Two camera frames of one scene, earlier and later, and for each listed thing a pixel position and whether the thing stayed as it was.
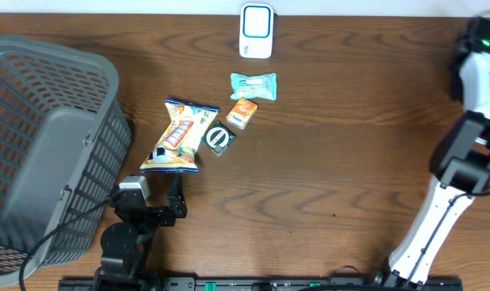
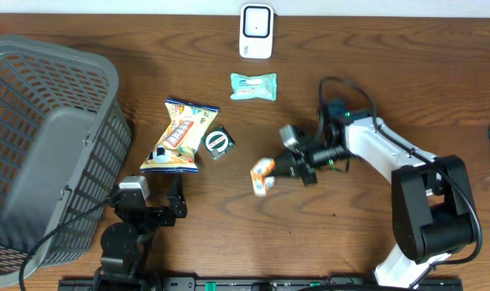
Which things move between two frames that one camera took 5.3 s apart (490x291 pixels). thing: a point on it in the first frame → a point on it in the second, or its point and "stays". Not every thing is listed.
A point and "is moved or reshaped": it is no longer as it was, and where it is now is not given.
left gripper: (177, 197) stays
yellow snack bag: (187, 128) stays
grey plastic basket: (58, 142) stays
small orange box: (242, 113) → (260, 175)
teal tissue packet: (255, 86) stays
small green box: (218, 138) is moved or reshaped
